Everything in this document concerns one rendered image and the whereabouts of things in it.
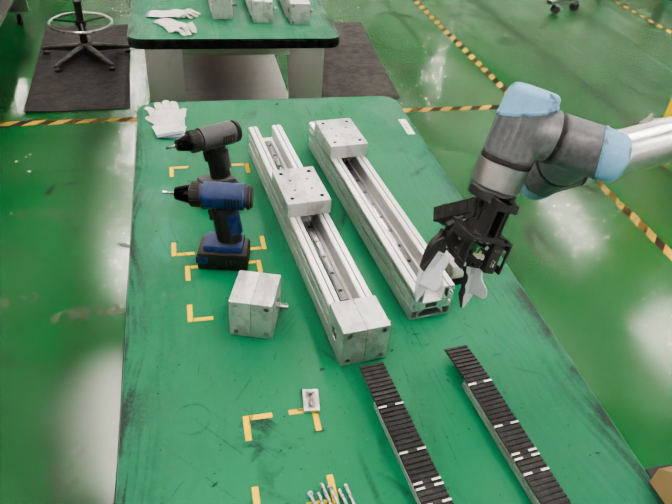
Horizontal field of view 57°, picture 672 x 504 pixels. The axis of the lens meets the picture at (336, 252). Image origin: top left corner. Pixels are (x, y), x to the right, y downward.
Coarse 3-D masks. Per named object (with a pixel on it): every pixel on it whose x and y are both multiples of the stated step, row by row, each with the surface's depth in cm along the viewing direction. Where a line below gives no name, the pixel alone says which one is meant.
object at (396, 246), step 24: (312, 144) 191; (336, 168) 171; (360, 168) 174; (336, 192) 175; (360, 192) 162; (384, 192) 162; (360, 216) 158; (384, 216) 161; (384, 240) 146; (408, 240) 149; (384, 264) 147; (408, 264) 140; (408, 288) 135; (408, 312) 137; (432, 312) 139
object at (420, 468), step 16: (368, 368) 122; (384, 368) 122; (368, 384) 118; (384, 384) 118; (384, 400) 116; (400, 400) 116; (384, 416) 112; (400, 416) 113; (400, 432) 110; (416, 432) 110; (400, 448) 107; (416, 448) 108; (416, 464) 105; (432, 464) 106; (416, 480) 103; (432, 480) 103; (432, 496) 101; (448, 496) 101
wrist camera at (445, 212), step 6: (468, 198) 94; (474, 198) 93; (444, 204) 100; (450, 204) 98; (456, 204) 97; (462, 204) 95; (468, 204) 94; (438, 210) 101; (444, 210) 100; (450, 210) 98; (456, 210) 97; (462, 210) 95; (468, 210) 94; (438, 216) 101; (444, 216) 99; (450, 216) 98; (438, 222) 103; (444, 222) 101
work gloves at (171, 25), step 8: (152, 16) 278; (160, 16) 279; (168, 16) 279; (176, 16) 280; (184, 16) 281; (160, 24) 271; (168, 24) 270; (176, 24) 270; (184, 24) 271; (192, 24) 269; (184, 32) 264; (192, 32) 267
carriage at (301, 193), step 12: (300, 168) 161; (312, 168) 162; (276, 180) 156; (288, 180) 156; (300, 180) 157; (312, 180) 157; (276, 192) 158; (288, 192) 152; (300, 192) 152; (312, 192) 153; (324, 192) 153; (288, 204) 148; (300, 204) 149; (312, 204) 150; (324, 204) 151; (288, 216) 150; (300, 216) 153; (312, 216) 154
